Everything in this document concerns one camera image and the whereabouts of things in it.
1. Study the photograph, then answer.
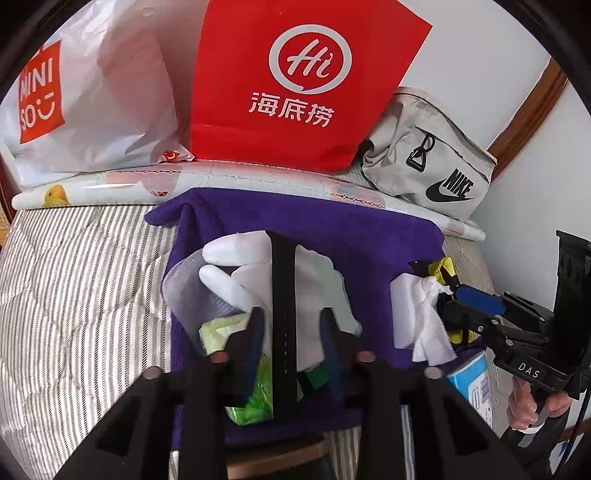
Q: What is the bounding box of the white tissue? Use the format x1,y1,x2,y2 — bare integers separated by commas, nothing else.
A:
412,276,456,366

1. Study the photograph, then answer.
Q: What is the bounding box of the yellow black strap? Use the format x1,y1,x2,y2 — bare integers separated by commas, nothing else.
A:
409,256,482,346

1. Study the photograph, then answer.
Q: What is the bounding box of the black watch strap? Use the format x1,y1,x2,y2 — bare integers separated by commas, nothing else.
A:
265,230,302,422

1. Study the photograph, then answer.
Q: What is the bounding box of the white mesh drawstring pouch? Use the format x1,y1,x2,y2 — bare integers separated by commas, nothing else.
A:
161,249,242,356

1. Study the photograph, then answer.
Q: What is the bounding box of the white glove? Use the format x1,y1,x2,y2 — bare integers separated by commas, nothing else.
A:
198,231,363,371

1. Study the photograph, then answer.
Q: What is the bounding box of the white foam sponge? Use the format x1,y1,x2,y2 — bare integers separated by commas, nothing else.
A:
390,273,432,349

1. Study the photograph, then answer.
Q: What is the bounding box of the green sachet packet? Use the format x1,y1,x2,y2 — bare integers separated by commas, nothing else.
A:
297,363,328,395

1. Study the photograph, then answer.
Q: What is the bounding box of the tomato sticker card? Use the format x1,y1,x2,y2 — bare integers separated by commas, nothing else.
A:
161,150,181,163

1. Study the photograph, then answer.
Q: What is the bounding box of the person's right hand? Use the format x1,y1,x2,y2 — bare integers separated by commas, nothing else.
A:
507,377,573,431

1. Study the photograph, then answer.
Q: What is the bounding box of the blue tissue pack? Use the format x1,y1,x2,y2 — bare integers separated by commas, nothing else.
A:
447,350,500,432

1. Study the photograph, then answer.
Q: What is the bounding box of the dark green tea tin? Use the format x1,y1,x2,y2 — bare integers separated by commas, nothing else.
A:
226,433,337,480

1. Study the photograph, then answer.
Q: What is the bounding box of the striped mattress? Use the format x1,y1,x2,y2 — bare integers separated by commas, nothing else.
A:
1,206,492,479

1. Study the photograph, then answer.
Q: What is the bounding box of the beige Nike waist bag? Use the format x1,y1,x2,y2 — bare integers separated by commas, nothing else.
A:
362,87,497,222

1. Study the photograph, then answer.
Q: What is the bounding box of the rolled patterned paper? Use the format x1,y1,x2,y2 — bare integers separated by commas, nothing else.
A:
12,160,486,241

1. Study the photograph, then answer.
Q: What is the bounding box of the red Haidilao paper bag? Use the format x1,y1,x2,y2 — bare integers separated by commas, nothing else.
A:
189,1,431,173

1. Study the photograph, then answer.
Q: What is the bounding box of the white Miniso plastic bag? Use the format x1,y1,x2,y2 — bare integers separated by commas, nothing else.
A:
1,1,194,190

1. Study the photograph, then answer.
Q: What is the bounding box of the brown wooden door frame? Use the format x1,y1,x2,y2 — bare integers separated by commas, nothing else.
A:
488,58,568,179

